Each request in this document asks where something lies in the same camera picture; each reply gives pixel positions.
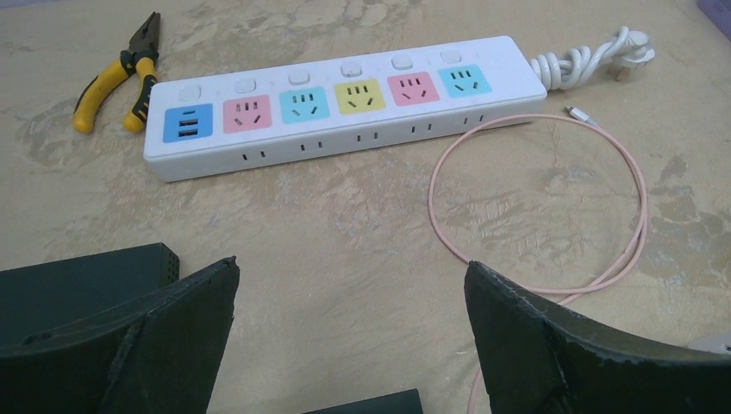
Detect black box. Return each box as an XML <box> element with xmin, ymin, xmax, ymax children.
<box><xmin>306</xmin><ymin>388</ymin><xmax>424</xmax><ymax>414</ymax></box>
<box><xmin>1</xmin><ymin>242</ymin><xmax>180</xmax><ymax>348</ymax></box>

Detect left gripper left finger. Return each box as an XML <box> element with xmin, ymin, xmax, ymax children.
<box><xmin>1</xmin><ymin>257</ymin><xmax>240</xmax><ymax>413</ymax></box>

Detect purple socket base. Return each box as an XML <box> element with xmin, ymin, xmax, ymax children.
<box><xmin>697</xmin><ymin>0</ymin><xmax>730</xmax><ymax>30</ymax></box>

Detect white cube adapter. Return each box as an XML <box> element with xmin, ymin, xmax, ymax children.
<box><xmin>688</xmin><ymin>332</ymin><xmax>731</xmax><ymax>354</ymax></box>

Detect white strip power cord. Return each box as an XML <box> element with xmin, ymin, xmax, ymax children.
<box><xmin>529</xmin><ymin>25</ymin><xmax>657</xmax><ymax>92</ymax></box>

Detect yellow black needle-nose pliers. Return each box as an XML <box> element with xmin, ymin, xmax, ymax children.
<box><xmin>72</xmin><ymin>12</ymin><xmax>161</xmax><ymax>134</ymax></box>

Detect thin pink cable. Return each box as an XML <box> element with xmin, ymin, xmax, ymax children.
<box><xmin>428</xmin><ymin>105</ymin><xmax>650</xmax><ymax>414</ymax></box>

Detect white power strip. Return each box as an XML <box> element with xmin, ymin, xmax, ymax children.
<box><xmin>143</xmin><ymin>36</ymin><xmax>547</xmax><ymax>182</ymax></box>

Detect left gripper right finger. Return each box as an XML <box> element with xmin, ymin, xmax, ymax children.
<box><xmin>464</xmin><ymin>261</ymin><xmax>730</xmax><ymax>413</ymax></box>

